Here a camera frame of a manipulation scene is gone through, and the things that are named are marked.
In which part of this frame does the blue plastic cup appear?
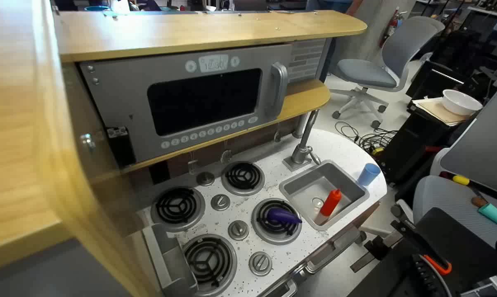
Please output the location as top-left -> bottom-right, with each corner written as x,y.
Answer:
356,162 -> 383,188

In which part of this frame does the grey toy sink basin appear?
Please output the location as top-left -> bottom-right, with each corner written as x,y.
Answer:
277,160 -> 369,228

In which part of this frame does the black coil toy burner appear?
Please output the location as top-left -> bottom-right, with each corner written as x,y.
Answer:
221,160 -> 265,196
180,233 -> 239,295
251,196 -> 303,246
150,187 -> 206,229

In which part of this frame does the grey stove knob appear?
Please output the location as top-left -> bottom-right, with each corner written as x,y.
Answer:
209,193 -> 231,213
226,220 -> 251,243
194,170 -> 216,187
247,249 -> 274,277

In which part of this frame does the grey support pole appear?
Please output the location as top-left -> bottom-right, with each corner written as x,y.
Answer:
282,107 -> 322,170

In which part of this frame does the purple toy eggplant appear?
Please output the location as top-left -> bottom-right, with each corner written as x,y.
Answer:
264,206 -> 303,233

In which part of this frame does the orange toy bottle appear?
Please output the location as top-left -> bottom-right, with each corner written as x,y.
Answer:
318,187 -> 343,218

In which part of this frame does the grey tile backsplash panel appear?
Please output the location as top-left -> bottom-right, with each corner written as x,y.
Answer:
287,38 -> 331,86

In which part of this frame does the grey toy microwave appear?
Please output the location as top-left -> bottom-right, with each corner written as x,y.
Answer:
77,45 -> 293,165

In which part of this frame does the wooden toy kitchen unit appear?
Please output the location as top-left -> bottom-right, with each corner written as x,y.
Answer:
0,0 -> 389,297

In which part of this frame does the black equipment cart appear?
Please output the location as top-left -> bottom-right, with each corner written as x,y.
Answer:
376,104 -> 475,192

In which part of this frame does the grey mesh office chair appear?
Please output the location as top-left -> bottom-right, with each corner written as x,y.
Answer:
330,15 -> 447,130

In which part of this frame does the beige board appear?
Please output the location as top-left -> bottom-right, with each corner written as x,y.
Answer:
411,96 -> 468,129

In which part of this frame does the white bowl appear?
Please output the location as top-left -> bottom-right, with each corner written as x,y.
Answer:
440,88 -> 483,119

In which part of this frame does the black monitor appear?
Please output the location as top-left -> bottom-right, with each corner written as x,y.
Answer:
459,5 -> 497,41

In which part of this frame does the black floor cable bundle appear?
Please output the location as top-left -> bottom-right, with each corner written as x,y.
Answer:
333,121 -> 397,159

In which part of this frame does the white oven door handle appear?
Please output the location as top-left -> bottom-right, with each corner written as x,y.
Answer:
302,229 -> 368,277

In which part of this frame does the yellow handled tool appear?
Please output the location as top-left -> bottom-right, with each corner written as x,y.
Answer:
437,170 -> 472,188

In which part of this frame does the teal handled tool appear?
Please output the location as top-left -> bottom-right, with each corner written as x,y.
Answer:
470,195 -> 497,228

